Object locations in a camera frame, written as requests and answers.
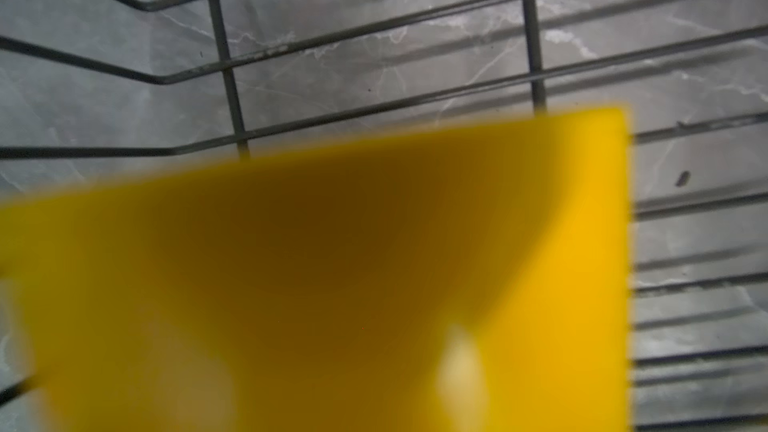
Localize yellow plastic cup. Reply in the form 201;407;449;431
1;107;631;431

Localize black wire dish rack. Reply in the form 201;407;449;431
1;0;767;431

